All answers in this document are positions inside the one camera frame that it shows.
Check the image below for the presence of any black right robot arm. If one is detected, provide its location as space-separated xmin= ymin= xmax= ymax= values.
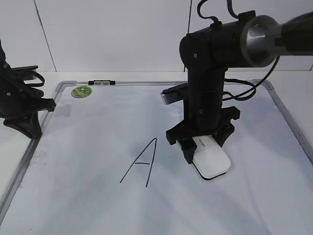
xmin=162 ymin=11 xmax=313 ymax=163

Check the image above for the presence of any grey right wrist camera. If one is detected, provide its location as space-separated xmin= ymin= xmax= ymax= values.
xmin=161 ymin=83 xmax=188 ymax=105

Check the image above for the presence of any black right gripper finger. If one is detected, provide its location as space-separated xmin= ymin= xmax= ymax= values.
xmin=212 ymin=129 xmax=234 ymax=147
xmin=178 ymin=137 xmax=197 ymax=164

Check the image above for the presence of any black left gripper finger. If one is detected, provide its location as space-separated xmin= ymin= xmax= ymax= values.
xmin=3 ymin=111 xmax=42 ymax=139

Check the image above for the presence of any round green magnet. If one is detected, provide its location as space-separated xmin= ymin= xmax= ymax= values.
xmin=71 ymin=86 xmax=92 ymax=98

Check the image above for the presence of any white whiteboard eraser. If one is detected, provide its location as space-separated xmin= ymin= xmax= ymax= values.
xmin=193 ymin=136 xmax=231 ymax=180

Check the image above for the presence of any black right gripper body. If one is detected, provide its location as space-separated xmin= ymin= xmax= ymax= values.
xmin=166 ymin=102 xmax=240 ymax=144

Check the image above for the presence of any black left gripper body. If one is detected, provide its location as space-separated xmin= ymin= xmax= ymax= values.
xmin=0 ymin=65 xmax=55 ymax=119

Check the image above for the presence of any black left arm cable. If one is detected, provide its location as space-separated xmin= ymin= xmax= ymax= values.
xmin=0 ymin=39 xmax=46 ymax=89

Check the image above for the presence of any black grey frame clip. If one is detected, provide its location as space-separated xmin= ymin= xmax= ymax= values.
xmin=88 ymin=80 xmax=115 ymax=86

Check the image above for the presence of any white whiteboard with grey frame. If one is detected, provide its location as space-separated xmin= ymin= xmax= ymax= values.
xmin=0 ymin=85 xmax=313 ymax=235

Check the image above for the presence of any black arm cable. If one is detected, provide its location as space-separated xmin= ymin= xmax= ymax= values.
xmin=0 ymin=39 xmax=46 ymax=89
xmin=197 ymin=0 xmax=281 ymax=101

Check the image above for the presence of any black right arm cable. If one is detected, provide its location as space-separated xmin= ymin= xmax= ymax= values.
xmin=197 ymin=0 xmax=281 ymax=101

